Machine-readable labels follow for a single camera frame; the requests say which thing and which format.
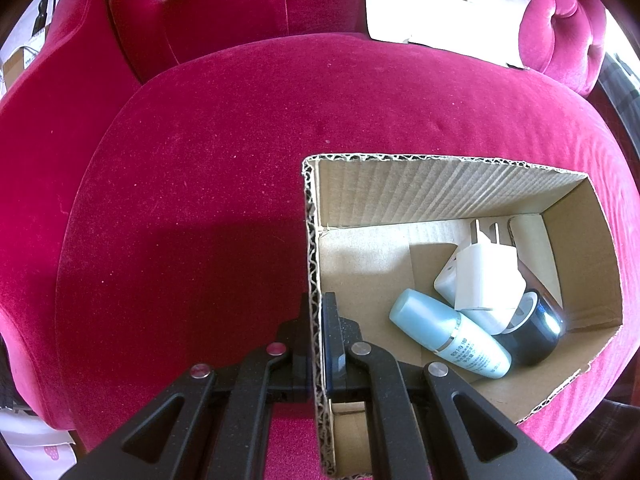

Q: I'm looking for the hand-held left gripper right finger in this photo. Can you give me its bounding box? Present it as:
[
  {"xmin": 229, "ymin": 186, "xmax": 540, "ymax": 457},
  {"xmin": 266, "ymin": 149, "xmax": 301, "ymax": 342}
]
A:
[{"xmin": 322, "ymin": 291, "xmax": 574, "ymax": 480}]

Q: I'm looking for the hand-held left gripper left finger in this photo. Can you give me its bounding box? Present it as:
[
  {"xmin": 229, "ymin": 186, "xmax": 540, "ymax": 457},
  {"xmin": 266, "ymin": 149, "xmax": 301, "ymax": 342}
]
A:
[{"xmin": 60, "ymin": 292, "xmax": 314, "ymax": 480}]

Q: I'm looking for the light blue bottle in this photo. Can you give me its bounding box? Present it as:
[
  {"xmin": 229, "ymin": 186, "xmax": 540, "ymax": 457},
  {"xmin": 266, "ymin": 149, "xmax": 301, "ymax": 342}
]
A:
[{"xmin": 389, "ymin": 288, "xmax": 513, "ymax": 380}]

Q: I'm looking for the large white charger plug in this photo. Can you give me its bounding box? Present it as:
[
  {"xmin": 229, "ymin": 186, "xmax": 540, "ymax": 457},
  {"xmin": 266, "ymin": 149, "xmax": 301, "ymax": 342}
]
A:
[{"xmin": 433, "ymin": 255, "xmax": 524, "ymax": 337}]

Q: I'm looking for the small white charger plug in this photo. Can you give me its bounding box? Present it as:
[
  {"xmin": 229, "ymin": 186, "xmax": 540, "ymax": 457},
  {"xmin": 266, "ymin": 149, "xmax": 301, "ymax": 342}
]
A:
[{"xmin": 452, "ymin": 219, "xmax": 520, "ymax": 311}]

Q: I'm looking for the cardboard box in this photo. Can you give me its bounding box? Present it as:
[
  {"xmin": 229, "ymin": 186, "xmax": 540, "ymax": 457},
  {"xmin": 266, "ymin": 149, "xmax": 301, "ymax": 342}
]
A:
[{"xmin": 301, "ymin": 152, "xmax": 626, "ymax": 479}]

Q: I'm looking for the red velvet tufted sofa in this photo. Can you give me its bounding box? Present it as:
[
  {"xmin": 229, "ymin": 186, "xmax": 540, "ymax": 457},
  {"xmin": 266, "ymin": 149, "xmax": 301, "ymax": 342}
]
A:
[{"xmin": 0, "ymin": 0, "xmax": 640, "ymax": 480}]

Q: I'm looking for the white bag pink print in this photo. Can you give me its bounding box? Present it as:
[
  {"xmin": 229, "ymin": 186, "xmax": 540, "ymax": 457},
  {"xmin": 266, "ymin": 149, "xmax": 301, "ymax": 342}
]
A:
[{"xmin": 0, "ymin": 407, "xmax": 77, "ymax": 466}]

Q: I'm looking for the person's plaid trouser leg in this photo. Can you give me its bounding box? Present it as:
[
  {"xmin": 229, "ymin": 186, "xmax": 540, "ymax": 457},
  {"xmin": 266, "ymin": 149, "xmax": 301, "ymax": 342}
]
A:
[{"xmin": 552, "ymin": 400, "xmax": 640, "ymax": 480}]

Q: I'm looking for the beige paper sheet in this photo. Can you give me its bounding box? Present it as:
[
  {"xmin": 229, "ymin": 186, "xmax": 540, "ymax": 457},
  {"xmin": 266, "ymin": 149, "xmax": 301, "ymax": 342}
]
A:
[{"xmin": 364, "ymin": 0, "xmax": 544, "ymax": 69}]

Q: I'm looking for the grey plaid bed blanket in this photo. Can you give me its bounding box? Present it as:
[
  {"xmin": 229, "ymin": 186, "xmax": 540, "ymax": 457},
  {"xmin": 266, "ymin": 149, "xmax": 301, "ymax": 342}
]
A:
[{"xmin": 595, "ymin": 52, "xmax": 640, "ymax": 126}]

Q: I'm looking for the small brown carton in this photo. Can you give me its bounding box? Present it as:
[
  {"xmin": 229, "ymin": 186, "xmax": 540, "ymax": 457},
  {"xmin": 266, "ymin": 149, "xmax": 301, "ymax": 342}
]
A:
[{"xmin": 0, "ymin": 45, "xmax": 36, "ymax": 92}]

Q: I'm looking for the black upright gadget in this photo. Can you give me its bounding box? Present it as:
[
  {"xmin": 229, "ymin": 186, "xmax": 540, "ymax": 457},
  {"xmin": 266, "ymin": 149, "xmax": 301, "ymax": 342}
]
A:
[{"xmin": 30, "ymin": 0, "xmax": 63, "ymax": 37}]

